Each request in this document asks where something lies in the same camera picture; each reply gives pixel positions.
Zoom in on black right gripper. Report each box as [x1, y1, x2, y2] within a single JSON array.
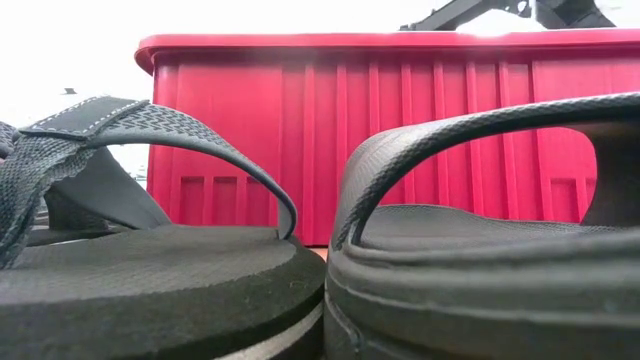
[[398, 0, 617, 32]]

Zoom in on black moulded rubber flip-flop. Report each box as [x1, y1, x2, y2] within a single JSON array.
[[322, 91, 640, 360]]

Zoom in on black flip-flop white-striped sole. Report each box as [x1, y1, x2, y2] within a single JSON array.
[[0, 95, 329, 360]]

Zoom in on red plastic storage bin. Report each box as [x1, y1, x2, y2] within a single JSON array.
[[134, 28, 640, 247]]

